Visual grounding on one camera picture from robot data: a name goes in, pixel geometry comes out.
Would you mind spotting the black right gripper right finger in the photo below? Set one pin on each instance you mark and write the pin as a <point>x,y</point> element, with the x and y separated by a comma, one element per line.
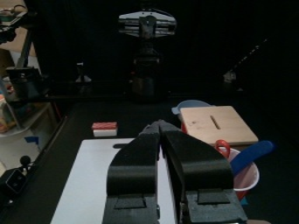
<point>201,178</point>

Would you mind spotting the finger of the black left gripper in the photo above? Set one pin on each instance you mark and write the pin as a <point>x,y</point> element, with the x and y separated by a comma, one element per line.
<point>152,26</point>
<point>144,26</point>

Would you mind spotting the brown wooden board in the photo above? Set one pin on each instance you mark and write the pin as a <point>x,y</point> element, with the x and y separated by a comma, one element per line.
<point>259,222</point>

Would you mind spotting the red and white sushi piece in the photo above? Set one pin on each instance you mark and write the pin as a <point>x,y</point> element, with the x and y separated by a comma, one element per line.
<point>104,129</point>

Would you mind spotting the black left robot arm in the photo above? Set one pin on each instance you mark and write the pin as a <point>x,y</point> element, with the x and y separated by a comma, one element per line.
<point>144,73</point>

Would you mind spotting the blue toy knife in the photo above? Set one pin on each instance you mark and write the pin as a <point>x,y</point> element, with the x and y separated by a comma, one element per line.
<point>252,153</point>

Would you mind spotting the white shelf table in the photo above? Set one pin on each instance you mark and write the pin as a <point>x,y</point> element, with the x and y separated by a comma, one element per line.
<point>36,119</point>

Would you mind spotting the black box device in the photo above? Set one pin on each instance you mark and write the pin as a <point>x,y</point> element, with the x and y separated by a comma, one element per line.
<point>13,180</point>

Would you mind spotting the grey metal clamp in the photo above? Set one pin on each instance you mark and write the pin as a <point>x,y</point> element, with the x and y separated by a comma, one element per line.
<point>82,77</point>
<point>229,76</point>

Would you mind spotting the white cutting board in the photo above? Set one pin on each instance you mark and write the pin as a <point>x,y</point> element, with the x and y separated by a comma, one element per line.
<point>85,180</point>

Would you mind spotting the small black microphone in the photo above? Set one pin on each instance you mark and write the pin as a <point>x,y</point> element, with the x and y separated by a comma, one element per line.
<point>25,159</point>

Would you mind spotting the black tripod stand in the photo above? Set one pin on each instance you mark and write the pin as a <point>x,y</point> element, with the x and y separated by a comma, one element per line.
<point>22,81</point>

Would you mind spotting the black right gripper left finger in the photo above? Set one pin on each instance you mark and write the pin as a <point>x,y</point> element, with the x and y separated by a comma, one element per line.
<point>129,175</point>

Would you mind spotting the pale blue plate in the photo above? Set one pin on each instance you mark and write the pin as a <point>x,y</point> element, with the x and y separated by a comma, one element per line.
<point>188,105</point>

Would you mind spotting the wooden block with slot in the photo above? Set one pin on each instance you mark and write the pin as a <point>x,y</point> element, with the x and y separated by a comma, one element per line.
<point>235,128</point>

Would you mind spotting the blue tape piece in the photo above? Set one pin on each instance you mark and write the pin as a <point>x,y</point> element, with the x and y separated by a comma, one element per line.
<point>32,140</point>

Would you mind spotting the translucent red cup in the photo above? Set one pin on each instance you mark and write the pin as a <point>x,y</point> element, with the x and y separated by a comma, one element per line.
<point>247,178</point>

